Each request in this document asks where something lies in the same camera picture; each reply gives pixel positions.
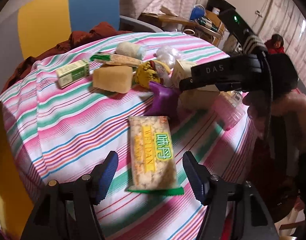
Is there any popcorn snack bag green trim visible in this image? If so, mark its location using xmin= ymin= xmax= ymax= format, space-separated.
xmin=128 ymin=116 xmax=184 ymax=196

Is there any purple snack pouch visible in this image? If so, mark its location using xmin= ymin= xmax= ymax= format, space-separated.
xmin=144 ymin=81 xmax=182 ymax=118

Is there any yellow sponge block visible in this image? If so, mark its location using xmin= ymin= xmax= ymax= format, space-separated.
xmin=93 ymin=66 xmax=133 ymax=94

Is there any right hand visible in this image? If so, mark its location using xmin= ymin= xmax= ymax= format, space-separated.
xmin=243 ymin=91 xmax=306 ymax=153

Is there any person in red jacket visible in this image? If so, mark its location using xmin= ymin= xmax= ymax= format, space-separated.
xmin=265 ymin=34 xmax=285 ymax=54

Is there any pink clear plastic bottle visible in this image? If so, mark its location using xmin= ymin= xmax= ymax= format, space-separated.
xmin=212 ymin=91 xmax=245 ymax=131

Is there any beige cardboard box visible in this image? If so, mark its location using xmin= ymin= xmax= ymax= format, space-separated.
xmin=171 ymin=60 xmax=220 ymax=110

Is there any wooden desk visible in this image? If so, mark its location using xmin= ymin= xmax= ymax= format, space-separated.
xmin=138 ymin=13 xmax=223 ymax=47

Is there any striped pink green tablecloth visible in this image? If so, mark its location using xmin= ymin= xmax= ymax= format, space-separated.
xmin=0 ymin=33 xmax=256 ymax=239

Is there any blue bag on desk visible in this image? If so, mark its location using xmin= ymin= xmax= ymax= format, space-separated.
xmin=189 ymin=4 xmax=205 ymax=21

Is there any white plastic bag bundle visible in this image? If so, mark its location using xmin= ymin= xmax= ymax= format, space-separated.
xmin=155 ymin=46 xmax=183 ymax=69

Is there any green white small box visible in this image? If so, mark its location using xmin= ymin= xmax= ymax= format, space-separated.
xmin=55 ymin=59 xmax=90 ymax=89

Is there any yellow patterned rolled sock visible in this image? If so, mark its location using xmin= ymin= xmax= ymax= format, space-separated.
xmin=134 ymin=60 xmax=171 ymax=89

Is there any cracker pack clear wrap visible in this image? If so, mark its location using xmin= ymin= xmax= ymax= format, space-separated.
xmin=90 ymin=53 xmax=142 ymax=67

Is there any cream blue rolled sock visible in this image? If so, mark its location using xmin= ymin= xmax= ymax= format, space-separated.
xmin=116 ymin=42 xmax=146 ymax=60

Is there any dark red garment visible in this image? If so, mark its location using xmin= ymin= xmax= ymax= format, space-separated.
xmin=2 ymin=22 xmax=132 ymax=92

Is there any blue yellow grey chair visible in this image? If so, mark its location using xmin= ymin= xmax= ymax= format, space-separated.
xmin=0 ymin=0 xmax=161 ymax=94

